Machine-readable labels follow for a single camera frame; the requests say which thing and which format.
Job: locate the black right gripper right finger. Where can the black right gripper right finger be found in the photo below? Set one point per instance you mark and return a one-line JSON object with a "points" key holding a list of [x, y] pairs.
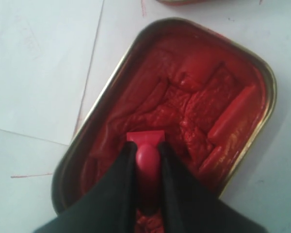
{"points": [[256, 200]]}

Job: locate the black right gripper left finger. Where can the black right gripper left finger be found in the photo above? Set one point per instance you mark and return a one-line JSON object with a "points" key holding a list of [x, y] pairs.
{"points": [[109, 207]]}

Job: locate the red stamp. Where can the red stamp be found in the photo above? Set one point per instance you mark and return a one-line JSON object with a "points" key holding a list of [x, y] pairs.
{"points": [[148, 165]]}

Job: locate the red ink pad tin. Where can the red ink pad tin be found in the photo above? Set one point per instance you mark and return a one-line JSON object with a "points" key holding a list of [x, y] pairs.
{"points": [[210, 96]]}

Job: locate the white paper sheet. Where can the white paper sheet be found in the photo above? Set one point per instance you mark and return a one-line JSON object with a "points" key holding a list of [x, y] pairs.
{"points": [[45, 53]]}

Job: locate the gold tin lid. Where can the gold tin lid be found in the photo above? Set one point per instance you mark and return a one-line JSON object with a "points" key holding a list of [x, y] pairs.
{"points": [[180, 2]]}

